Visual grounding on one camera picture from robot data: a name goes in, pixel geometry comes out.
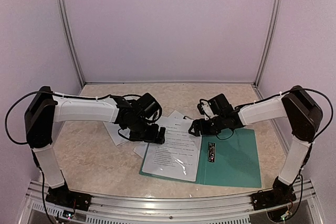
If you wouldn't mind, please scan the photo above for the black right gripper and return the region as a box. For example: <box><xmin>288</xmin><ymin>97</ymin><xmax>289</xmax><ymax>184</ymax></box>
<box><xmin>188</xmin><ymin>114</ymin><xmax>225</xmax><ymax>137</ymax></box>

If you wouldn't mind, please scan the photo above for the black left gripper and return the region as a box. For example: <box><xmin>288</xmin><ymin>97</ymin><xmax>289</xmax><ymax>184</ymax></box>
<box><xmin>129</xmin><ymin>116</ymin><xmax>166</xmax><ymax>145</ymax></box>

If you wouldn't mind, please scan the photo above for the white printed top sheet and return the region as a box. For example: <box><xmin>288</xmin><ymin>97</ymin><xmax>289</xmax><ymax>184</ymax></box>
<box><xmin>133</xmin><ymin>110</ymin><xmax>193</xmax><ymax>158</ymax></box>

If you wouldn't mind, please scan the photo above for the white Chinese agreement sheet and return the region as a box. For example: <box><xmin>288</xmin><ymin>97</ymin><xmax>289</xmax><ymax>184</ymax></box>
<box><xmin>140</xmin><ymin>117</ymin><xmax>202</xmax><ymax>183</ymax></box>

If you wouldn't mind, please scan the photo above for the green file folder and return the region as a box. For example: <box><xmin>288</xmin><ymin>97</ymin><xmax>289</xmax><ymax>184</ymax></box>
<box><xmin>139</xmin><ymin>126</ymin><xmax>263</xmax><ymax>188</ymax></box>

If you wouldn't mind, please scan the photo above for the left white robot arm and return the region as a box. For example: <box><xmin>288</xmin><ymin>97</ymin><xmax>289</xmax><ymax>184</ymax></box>
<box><xmin>24</xmin><ymin>86</ymin><xmax>165</xmax><ymax>206</ymax></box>

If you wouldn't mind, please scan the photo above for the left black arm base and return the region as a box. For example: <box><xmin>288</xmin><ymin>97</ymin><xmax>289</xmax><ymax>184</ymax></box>
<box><xmin>46</xmin><ymin>183</ymin><xmax>92</xmax><ymax>211</ymax></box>

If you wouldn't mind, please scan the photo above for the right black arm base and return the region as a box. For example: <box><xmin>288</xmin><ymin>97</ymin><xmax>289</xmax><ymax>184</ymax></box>
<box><xmin>250</xmin><ymin>177</ymin><xmax>297</xmax><ymax>210</ymax></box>

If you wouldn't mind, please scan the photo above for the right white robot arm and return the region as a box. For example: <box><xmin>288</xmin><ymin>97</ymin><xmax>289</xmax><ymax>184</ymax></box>
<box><xmin>188</xmin><ymin>86</ymin><xmax>323</xmax><ymax>205</ymax></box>

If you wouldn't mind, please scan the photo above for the white paper stack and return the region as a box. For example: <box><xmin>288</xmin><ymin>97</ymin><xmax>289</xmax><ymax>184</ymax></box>
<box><xmin>103</xmin><ymin>122</ymin><xmax>130</xmax><ymax>146</ymax></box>

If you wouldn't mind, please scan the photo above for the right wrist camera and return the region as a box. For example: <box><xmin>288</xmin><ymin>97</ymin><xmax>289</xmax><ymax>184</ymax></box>
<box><xmin>197</xmin><ymin>99</ymin><xmax>214</xmax><ymax>120</ymax></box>

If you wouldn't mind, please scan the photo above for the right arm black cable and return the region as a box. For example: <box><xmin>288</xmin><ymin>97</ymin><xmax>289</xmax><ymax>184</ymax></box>
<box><xmin>198</xmin><ymin>89</ymin><xmax>331</xmax><ymax>217</ymax></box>

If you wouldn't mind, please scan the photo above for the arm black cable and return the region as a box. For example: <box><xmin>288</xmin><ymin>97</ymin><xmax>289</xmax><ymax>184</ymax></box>
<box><xmin>198</xmin><ymin>89</ymin><xmax>331</xmax><ymax>217</ymax></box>
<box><xmin>5</xmin><ymin>91</ymin><xmax>163</xmax><ymax>224</ymax></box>

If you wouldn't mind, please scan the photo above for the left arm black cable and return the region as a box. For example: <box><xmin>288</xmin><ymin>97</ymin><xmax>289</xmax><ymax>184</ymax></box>
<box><xmin>5</xmin><ymin>91</ymin><xmax>163</xmax><ymax>224</ymax></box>

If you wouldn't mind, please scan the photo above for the aluminium front rail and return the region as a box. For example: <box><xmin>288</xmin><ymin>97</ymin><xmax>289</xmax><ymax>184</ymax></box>
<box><xmin>18</xmin><ymin>180</ymin><xmax>326</xmax><ymax>224</ymax></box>

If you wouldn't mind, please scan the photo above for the left aluminium corner post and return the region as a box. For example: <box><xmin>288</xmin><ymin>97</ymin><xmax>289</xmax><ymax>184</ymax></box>
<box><xmin>57</xmin><ymin>0</ymin><xmax>86</xmax><ymax>88</ymax></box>

